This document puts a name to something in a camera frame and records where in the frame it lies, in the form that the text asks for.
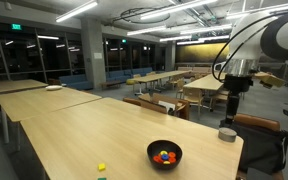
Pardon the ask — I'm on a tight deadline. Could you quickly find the long wooden dining table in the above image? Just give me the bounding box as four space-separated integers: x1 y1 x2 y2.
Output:
130 69 193 96

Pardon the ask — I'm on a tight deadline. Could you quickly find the black bag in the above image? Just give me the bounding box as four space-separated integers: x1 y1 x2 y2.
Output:
219 119 288 176

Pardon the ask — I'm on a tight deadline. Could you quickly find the wooden chair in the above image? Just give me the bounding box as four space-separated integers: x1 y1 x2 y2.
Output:
183 87 205 119
174 79 186 100
210 89 230 111

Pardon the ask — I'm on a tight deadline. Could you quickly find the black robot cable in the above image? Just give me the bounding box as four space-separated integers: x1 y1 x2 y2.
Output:
212 14 278 84

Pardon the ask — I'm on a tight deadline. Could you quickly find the grey duct tape roll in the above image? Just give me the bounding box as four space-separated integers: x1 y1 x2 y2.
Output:
218 127 238 143

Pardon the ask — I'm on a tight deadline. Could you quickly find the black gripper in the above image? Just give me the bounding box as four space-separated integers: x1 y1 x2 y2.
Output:
223 75 254 127

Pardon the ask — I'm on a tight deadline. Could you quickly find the white plate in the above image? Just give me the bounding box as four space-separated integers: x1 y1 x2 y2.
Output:
45 85 63 92

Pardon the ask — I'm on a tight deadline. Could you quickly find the ceiling strip light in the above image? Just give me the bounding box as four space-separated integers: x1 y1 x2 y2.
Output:
176 34 230 46
226 0 288 20
55 0 99 24
139 0 218 21
126 25 168 37
159 35 192 43

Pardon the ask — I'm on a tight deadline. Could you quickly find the black ceiling ring pipe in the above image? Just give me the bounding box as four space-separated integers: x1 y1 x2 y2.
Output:
119 7 172 25

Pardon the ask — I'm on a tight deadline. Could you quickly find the brown leather chair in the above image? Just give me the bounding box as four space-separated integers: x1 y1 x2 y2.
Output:
122 97 142 107
227 112 285 180

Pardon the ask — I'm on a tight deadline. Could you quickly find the low wooden bench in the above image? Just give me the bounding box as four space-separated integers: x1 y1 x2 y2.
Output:
100 79 122 90

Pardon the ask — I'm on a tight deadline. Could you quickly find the blue sofa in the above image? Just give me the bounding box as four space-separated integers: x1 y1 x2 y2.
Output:
58 73 94 91
131 67 153 77
105 69 133 84

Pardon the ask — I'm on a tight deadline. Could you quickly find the black bowl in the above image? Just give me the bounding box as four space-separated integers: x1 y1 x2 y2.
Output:
146 139 184 171

